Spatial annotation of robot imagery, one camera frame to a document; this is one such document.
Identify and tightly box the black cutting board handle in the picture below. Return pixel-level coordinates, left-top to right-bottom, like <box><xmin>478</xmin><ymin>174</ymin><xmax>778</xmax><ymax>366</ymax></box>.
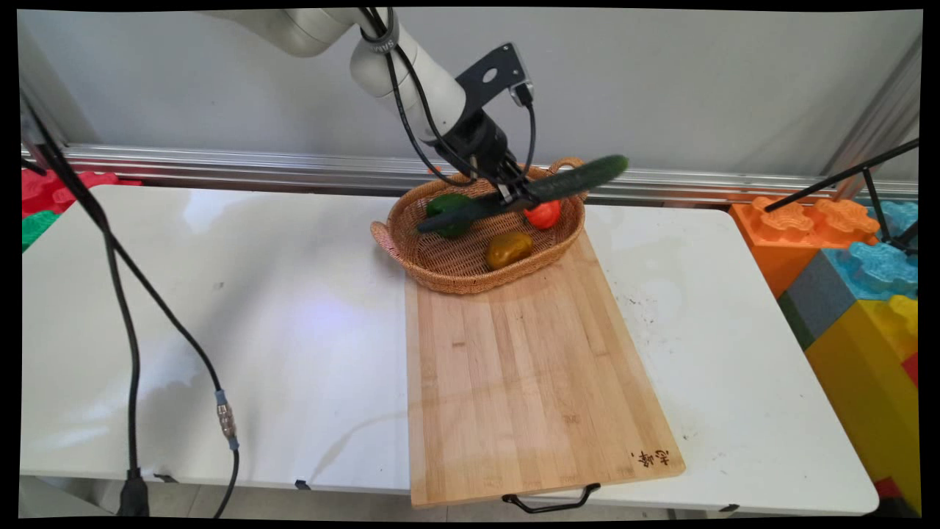
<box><xmin>502</xmin><ymin>483</ymin><xmax>601</xmax><ymax>514</ymax></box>

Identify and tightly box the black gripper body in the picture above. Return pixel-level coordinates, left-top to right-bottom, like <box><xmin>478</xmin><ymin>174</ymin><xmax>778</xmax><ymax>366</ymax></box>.
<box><xmin>433</xmin><ymin>109</ymin><xmax>527</xmax><ymax>190</ymax></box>

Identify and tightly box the green foam block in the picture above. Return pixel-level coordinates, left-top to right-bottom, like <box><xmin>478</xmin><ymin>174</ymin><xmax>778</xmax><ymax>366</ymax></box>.
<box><xmin>21</xmin><ymin>209</ymin><xmax>59</xmax><ymax>252</ymax></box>

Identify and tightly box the thin cable with metal connector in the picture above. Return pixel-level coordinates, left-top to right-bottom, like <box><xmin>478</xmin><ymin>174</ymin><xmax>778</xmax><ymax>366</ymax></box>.
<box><xmin>21</xmin><ymin>154</ymin><xmax>242</xmax><ymax>519</ymax></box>

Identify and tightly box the thick black cable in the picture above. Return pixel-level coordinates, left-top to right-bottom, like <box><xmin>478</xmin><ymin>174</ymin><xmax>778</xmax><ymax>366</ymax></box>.
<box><xmin>21</xmin><ymin>96</ymin><xmax>151</xmax><ymax>518</ymax></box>

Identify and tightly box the aluminium frame rail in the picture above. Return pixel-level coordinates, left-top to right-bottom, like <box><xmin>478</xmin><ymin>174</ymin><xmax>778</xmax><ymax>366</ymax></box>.
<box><xmin>22</xmin><ymin>143</ymin><xmax>920</xmax><ymax>207</ymax></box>

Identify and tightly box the wooden cutting board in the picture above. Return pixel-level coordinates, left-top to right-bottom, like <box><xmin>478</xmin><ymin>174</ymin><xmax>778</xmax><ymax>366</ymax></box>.
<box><xmin>404</xmin><ymin>229</ymin><xmax>687</xmax><ymax>509</ymax></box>

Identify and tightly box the blue foam block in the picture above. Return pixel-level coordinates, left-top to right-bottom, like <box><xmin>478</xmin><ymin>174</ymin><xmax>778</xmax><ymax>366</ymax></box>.
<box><xmin>821</xmin><ymin>199</ymin><xmax>920</xmax><ymax>303</ymax></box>

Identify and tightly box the green bell pepper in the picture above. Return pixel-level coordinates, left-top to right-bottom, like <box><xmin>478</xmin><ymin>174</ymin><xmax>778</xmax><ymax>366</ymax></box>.
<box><xmin>426</xmin><ymin>193</ymin><xmax>477</xmax><ymax>239</ymax></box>

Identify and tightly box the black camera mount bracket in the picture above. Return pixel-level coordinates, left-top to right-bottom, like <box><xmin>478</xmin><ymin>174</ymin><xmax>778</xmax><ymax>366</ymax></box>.
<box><xmin>455</xmin><ymin>42</ymin><xmax>527</xmax><ymax>98</ymax></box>

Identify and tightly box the gray foam block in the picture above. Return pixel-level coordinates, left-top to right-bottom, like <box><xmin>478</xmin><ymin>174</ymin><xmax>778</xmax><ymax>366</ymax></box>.
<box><xmin>776</xmin><ymin>249</ymin><xmax>858</xmax><ymax>351</ymax></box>

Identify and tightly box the orange foam block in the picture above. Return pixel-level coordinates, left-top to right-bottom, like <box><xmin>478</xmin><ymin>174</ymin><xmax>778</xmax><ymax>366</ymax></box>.
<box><xmin>728</xmin><ymin>195</ymin><xmax>881</xmax><ymax>299</ymax></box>

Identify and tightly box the woven wicker basket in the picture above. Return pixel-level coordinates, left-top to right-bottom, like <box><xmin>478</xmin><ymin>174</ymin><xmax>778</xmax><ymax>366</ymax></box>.
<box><xmin>370</xmin><ymin>156</ymin><xmax>590</xmax><ymax>296</ymax></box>

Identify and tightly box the dark green cucumber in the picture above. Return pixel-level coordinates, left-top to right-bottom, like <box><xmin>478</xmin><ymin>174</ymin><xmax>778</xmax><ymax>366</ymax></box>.
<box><xmin>416</xmin><ymin>154</ymin><xmax>630</xmax><ymax>235</ymax></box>

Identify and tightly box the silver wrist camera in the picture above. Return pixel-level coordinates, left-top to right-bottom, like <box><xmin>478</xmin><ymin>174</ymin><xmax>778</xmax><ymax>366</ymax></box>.
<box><xmin>508</xmin><ymin>43</ymin><xmax>535</xmax><ymax>109</ymax></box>

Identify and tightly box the aluminium frame post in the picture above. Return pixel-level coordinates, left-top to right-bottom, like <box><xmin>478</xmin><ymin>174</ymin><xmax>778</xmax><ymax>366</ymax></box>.
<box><xmin>820</xmin><ymin>31</ymin><xmax>923</xmax><ymax>199</ymax></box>

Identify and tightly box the black tripod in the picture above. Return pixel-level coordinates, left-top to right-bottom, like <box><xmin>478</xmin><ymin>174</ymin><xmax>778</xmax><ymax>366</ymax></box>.
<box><xmin>764</xmin><ymin>137</ymin><xmax>921</xmax><ymax>256</ymax></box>

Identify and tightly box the red tomato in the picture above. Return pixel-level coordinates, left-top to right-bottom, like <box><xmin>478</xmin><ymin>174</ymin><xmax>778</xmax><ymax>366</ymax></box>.
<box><xmin>524</xmin><ymin>199</ymin><xmax>563</xmax><ymax>231</ymax></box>

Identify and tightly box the yellow bell pepper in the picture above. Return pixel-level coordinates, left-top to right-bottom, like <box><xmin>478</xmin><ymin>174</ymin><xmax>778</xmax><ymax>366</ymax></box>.
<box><xmin>485</xmin><ymin>231</ymin><xmax>535</xmax><ymax>270</ymax></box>

